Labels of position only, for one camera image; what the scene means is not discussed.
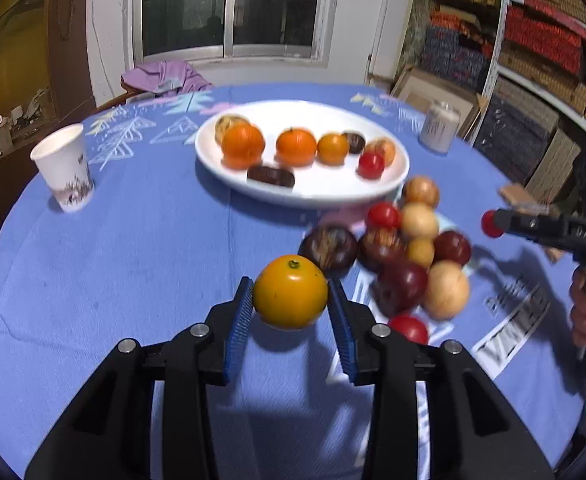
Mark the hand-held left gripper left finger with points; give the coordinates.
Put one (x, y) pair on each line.
(235, 330)

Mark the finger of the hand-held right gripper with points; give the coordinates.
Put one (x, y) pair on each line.
(528, 225)

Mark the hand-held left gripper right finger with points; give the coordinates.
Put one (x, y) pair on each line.
(344, 330)

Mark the red cherry tomato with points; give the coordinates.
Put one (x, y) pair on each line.
(383, 216)
(371, 165)
(408, 329)
(490, 223)

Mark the yellow-orange citrus fruit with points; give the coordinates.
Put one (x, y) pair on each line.
(290, 291)

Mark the dark red plum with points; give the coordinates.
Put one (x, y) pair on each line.
(399, 287)
(452, 247)

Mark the dark brown fruit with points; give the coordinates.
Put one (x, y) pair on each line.
(356, 141)
(328, 249)
(270, 176)
(379, 247)

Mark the large smooth tan fruit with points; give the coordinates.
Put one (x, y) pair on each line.
(446, 290)

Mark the small tan round fruit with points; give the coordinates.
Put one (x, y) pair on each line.
(420, 253)

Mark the tan reddish round fruit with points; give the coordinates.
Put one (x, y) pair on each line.
(384, 147)
(420, 191)

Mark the white oval plate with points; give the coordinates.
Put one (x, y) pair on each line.
(323, 185)

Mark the small orange tangerine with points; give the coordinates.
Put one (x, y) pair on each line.
(333, 148)

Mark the large orange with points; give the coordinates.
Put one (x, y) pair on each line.
(243, 145)

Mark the orange mandarin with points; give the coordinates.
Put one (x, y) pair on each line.
(296, 147)

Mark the spotted yellow pear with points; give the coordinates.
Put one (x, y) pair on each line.
(228, 125)

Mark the brown flat packet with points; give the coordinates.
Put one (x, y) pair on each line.
(513, 194)

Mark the stack of dark grey boxes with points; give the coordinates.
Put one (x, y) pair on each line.
(508, 135)

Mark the white drink can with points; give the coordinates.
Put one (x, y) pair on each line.
(438, 127)

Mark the stack of brown woven boxes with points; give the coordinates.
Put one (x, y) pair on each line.
(538, 85)

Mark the framed picture in cardboard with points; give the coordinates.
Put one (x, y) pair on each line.
(423, 85)

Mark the white shelf rack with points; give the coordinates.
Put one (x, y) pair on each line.
(497, 45)

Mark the stack of red patterned boxes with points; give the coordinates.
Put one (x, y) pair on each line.
(543, 40)

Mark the stack of blue patterned boxes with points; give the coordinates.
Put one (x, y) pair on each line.
(453, 55)

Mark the white paper cup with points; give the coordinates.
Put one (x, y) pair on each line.
(65, 170)

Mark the mottled green panel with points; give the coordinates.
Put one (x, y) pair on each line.
(415, 15)

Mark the white leaning board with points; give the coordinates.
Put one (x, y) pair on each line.
(384, 20)

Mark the wooden chair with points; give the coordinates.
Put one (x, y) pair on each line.
(127, 91)

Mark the purple cloth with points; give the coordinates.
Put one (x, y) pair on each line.
(165, 76)

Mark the wooden glass cabinet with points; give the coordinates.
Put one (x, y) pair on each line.
(73, 60)

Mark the sliding glass window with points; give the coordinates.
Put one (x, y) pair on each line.
(188, 5)

